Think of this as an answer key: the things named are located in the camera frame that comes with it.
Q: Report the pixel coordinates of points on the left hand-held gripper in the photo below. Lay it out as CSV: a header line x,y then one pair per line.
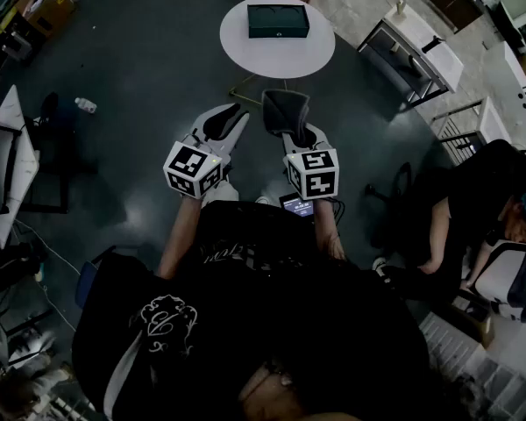
x,y
193,169

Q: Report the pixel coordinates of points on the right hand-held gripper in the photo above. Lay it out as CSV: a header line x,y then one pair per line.
x,y
311,173

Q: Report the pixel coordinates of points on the microfiber cloth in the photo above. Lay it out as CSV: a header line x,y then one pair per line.
x,y
282,112

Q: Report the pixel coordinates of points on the dark green rectangular box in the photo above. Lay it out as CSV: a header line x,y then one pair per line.
x,y
278,20

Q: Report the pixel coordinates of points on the person's left forearm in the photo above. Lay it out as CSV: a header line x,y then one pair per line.
x,y
179,239

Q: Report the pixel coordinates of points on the person's right forearm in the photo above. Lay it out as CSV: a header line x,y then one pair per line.
x,y
326,230

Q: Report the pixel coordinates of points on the brown cardboard box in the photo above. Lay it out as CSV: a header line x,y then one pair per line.
x,y
44,7

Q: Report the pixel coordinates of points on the person's white left shoe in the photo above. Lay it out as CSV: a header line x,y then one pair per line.
x,y
221,193

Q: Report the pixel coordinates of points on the person's white shoe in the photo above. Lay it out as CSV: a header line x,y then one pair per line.
x,y
262,200
221,193

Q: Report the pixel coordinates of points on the small display screen device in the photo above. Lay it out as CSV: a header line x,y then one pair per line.
x,y
297,206

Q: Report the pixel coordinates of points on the person's white right shoe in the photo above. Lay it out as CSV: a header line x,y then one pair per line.
x,y
262,200

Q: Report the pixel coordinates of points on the black swivel chair base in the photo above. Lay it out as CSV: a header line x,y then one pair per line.
x,y
394,187

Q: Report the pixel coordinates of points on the clear plastic water bottle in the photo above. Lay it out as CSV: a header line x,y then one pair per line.
x,y
85,104

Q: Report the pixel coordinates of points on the white desk with items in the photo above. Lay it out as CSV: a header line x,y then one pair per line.
x,y
425,55

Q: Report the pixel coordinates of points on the black faucet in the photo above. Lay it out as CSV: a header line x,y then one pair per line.
x,y
433,44

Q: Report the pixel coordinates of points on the white cabinet with metal rack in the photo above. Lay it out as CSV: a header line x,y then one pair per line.
x,y
486,125

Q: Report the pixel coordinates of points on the person's black printed shirt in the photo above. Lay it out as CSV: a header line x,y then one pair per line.
x,y
254,323

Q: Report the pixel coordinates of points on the white marble-look table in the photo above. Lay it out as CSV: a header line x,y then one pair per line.
x,y
15,147

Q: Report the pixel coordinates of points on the white and black office chair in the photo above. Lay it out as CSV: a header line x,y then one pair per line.
x,y
508,279

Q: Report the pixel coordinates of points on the white slatted rack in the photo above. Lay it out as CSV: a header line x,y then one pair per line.
x,y
486,375

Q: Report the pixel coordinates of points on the metal table leg frame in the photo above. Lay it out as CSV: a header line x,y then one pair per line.
x,y
245,92

